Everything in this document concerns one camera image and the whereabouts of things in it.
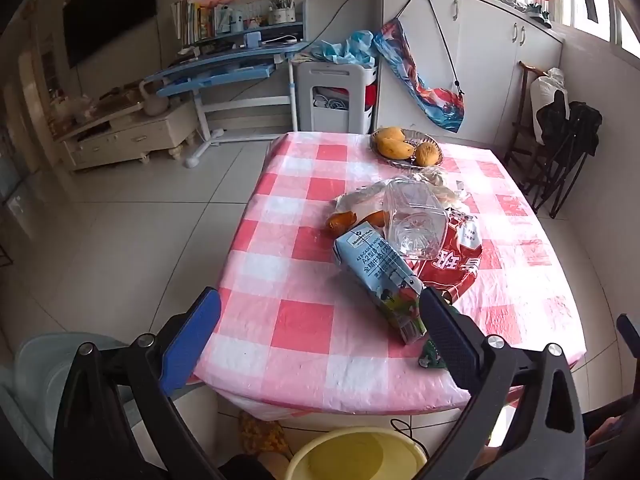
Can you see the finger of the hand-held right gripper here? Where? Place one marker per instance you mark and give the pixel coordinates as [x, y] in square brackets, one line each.
[630, 329]

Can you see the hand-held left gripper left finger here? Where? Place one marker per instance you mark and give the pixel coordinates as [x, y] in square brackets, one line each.
[192, 340]

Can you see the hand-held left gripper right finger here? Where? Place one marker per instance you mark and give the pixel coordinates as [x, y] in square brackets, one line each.
[450, 340]

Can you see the green snack wrapper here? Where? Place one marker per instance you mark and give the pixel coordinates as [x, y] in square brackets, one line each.
[432, 356]

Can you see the red plastic bag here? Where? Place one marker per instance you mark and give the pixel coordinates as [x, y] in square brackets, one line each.
[457, 260]

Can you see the blue milk carton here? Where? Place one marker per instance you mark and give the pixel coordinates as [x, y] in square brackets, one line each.
[377, 280]

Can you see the clear plastic bottle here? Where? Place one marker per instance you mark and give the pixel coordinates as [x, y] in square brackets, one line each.
[412, 220]

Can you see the orange carrot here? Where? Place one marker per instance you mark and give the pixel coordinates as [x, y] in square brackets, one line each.
[340, 221]
[376, 217]

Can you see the yellow plastic basin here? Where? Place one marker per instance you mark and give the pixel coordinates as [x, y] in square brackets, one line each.
[350, 452]

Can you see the white plastic bag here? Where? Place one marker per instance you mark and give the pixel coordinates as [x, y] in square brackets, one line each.
[360, 199]
[440, 185]

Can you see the yellow crochet cushion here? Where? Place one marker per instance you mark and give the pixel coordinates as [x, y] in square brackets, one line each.
[262, 432]

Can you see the red white checkered tablecloth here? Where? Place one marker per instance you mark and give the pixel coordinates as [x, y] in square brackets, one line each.
[300, 280]

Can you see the person's black clothing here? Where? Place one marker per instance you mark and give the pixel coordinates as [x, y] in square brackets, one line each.
[245, 467]

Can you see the small yellow mango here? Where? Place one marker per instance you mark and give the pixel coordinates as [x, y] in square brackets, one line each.
[426, 154]

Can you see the large yellow mango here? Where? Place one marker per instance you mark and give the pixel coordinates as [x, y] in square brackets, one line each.
[392, 147]

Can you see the woven fruit basket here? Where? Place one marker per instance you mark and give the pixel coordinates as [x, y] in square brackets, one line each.
[430, 139]

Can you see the wooden folding chair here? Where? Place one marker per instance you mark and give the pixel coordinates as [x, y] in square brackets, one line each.
[522, 140]

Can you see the cream television cabinet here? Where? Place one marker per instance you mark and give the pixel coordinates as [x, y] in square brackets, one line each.
[130, 132]

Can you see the pink kettlebell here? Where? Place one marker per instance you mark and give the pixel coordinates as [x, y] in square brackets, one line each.
[155, 102]

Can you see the white stuffed bag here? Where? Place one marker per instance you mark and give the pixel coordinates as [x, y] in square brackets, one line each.
[542, 92]

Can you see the blue study desk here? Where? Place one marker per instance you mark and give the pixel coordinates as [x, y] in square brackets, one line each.
[220, 67]

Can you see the white storage cabinet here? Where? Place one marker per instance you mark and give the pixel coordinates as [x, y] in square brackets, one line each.
[485, 60]

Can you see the white plastic storage trolley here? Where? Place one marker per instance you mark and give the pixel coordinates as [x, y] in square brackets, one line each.
[330, 77]

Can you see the blue plastic bag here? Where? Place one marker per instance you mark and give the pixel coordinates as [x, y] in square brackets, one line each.
[350, 47]

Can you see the row of books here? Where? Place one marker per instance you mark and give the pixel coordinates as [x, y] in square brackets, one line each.
[195, 22]

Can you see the white pen holder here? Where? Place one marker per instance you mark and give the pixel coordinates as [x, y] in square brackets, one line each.
[281, 12]

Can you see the black wall television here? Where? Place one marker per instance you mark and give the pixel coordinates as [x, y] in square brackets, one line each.
[107, 10]

